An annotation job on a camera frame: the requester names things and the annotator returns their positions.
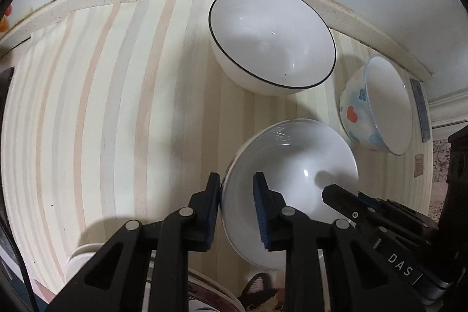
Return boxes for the white bowl red flowers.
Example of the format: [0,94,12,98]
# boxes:
[221,119,359,270]

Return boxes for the colourful cartoon wall sticker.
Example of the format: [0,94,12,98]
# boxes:
[0,6,12,33]

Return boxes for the brown mat label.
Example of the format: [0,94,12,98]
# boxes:
[414,154,424,177]

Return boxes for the black cable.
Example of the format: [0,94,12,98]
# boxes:
[0,214,40,312]

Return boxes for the white bowl black rim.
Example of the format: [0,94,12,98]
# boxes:
[208,0,337,96]

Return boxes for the black induction cooktop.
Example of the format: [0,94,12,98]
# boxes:
[0,67,14,119]

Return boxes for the white bowl blue hearts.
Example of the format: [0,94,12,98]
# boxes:
[339,55,413,156]

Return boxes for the striped cat table mat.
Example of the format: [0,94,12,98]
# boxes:
[1,0,445,312]

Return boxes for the blue smartphone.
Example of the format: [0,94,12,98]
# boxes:
[410,78,431,142]

